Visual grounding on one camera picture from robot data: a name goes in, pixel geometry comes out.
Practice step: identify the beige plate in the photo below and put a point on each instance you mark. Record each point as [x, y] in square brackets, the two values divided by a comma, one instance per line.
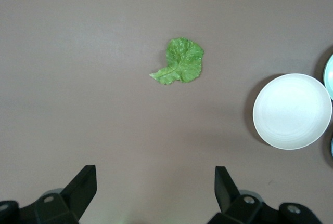
[291, 112]

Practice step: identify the green lettuce leaf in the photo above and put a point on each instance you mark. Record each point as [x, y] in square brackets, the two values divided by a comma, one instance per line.
[182, 61]

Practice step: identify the mint green plate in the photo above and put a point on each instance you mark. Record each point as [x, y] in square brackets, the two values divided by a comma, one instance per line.
[329, 78]

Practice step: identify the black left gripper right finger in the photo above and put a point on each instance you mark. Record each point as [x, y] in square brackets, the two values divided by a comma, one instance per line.
[229, 198]

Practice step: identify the brown table cover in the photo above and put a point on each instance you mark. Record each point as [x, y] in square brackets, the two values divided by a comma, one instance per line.
[78, 78]

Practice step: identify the blue bowl edge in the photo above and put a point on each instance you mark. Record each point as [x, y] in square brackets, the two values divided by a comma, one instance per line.
[332, 146]

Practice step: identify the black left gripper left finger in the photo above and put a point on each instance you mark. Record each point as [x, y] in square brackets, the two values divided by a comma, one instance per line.
[78, 195]

